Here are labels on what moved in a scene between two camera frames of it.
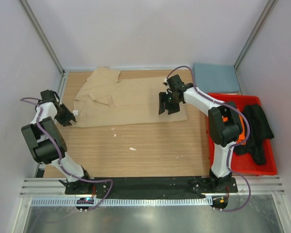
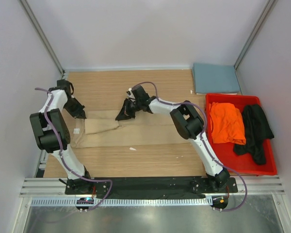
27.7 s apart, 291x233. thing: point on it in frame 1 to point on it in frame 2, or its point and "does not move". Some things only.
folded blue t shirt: x=212 y=78 does not move
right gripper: x=163 y=96 to x=125 y=113
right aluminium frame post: x=253 y=33 does not move
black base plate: x=151 y=185 does not move
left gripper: x=65 y=122 to x=79 y=113
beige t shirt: x=102 y=100 to x=101 y=128
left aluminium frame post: x=47 y=45 does not move
